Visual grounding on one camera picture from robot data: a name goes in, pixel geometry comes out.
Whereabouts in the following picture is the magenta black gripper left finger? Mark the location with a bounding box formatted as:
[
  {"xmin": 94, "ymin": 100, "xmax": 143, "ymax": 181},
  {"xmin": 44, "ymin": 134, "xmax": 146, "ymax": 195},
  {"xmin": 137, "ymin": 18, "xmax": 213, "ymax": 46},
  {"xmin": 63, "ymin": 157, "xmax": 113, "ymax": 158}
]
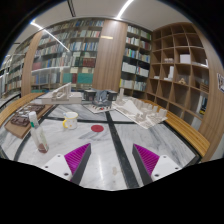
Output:
[{"xmin": 42, "ymin": 143, "xmax": 91, "ymax": 185}]

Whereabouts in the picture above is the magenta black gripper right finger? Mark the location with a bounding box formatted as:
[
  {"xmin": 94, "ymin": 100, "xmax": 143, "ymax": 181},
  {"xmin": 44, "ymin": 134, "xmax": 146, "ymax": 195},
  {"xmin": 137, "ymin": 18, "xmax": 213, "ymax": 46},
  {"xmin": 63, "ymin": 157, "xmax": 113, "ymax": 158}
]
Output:
[{"xmin": 132, "ymin": 144, "xmax": 181, "ymax": 185}]

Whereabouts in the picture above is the clear plastic water bottle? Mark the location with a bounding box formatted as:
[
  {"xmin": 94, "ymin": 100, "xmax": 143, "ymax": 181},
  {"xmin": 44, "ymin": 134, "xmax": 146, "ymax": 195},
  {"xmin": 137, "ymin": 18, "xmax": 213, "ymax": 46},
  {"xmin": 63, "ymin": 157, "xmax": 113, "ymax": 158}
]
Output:
[{"xmin": 29, "ymin": 111, "xmax": 49, "ymax": 153}]

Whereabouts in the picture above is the red round coaster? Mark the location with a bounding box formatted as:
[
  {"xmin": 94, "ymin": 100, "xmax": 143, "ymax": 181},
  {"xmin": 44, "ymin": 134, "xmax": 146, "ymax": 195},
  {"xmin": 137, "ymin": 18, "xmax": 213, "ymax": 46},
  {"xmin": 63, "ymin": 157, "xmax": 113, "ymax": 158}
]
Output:
[{"xmin": 91, "ymin": 125, "xmax": 104, "ymax": 132}]

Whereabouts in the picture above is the white mug with yellow dots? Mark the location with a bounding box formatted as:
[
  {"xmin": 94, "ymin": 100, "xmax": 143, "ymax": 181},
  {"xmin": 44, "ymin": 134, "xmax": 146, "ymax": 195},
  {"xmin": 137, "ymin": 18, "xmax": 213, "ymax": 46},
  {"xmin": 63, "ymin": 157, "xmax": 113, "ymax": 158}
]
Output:
[{"xmin": 63, "ymin": 112, "xmax": 78, "ymax": 130}]

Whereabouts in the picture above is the wooden curved bench edge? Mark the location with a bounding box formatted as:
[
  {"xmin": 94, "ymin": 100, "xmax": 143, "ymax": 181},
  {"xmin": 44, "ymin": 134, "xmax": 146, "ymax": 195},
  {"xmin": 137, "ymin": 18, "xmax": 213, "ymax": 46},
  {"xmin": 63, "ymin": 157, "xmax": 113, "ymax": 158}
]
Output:
[{"xmin": 139, "ymin": 98, "xmax": 211, "ymax": 158}]

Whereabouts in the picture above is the white terraced site model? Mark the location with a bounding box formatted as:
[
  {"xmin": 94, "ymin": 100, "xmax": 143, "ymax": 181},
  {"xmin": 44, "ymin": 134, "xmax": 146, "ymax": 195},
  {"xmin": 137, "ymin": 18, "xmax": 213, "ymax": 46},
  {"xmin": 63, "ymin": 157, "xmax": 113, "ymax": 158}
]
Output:
[{"xmin": 112, "ymin": 89, "xmax": 167, "ymax": 129}]

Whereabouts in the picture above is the brown architectural model on board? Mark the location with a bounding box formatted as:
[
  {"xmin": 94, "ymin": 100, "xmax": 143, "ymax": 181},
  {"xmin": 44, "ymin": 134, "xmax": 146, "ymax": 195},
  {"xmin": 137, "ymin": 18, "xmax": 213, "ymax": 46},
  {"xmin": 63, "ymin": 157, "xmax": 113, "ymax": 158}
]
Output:
[{"xmin": 5, "ymin": 103, "xmax": 51, "ymax": 138}]

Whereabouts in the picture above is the white building model left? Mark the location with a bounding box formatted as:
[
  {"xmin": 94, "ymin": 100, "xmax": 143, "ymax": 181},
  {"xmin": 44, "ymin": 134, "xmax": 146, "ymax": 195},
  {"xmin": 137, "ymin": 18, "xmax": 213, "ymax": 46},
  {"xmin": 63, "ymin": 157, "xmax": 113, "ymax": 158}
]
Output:
[{"xmin": 39, "ymin": 83, "xmax": 82, "ymax": 104}]

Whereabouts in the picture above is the wooden cubby shelf unit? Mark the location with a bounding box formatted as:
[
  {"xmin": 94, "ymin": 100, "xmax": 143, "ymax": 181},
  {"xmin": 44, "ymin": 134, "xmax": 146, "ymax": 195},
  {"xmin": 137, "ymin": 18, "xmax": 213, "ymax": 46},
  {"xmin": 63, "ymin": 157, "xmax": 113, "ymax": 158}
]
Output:
[{"xmin": 147, "ymin": 22, "xmax": 209, "ymax": 124}]

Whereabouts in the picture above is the right bookshelf with books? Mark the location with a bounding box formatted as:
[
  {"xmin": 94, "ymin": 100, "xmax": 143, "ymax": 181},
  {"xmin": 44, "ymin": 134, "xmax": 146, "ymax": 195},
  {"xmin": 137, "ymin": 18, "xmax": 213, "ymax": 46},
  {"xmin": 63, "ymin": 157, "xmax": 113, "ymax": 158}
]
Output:
[{"xmin": 120, "ymin": 24, "xmax": 152, "ymax": 99}]

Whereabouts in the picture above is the wooden pillar panel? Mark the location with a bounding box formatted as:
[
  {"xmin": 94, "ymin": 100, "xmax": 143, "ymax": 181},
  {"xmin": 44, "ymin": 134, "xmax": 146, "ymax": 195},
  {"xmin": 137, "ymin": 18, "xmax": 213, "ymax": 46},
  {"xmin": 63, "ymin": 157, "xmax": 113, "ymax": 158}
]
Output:
[{"xmin": 92, "ymin": 19, "xmax": 127, "ymax": 91}]

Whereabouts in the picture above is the large bookshelf with books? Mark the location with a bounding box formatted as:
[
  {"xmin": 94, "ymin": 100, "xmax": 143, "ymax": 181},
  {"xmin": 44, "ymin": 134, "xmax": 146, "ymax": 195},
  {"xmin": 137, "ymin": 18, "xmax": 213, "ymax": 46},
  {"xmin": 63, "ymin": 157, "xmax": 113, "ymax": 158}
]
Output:
[{"xmin": 31, "ymin": 18, "xmax": 104, "ymax": 92}]

